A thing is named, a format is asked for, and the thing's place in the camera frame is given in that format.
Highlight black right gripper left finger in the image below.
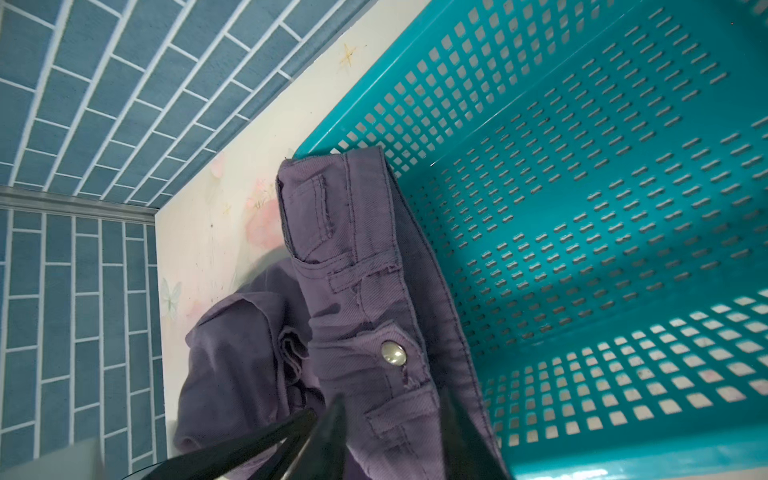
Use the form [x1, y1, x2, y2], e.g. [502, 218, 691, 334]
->
[144, 395, 347, 480]

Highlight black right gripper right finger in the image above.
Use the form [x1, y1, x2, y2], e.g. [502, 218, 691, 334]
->
[440, 389, 509, 480]

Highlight purple trousers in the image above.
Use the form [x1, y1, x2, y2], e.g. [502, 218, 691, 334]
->
[173, 148, 499, 479]

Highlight teal perforated plastic basket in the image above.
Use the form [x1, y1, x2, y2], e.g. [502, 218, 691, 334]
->
[297, 1, 767, 479]

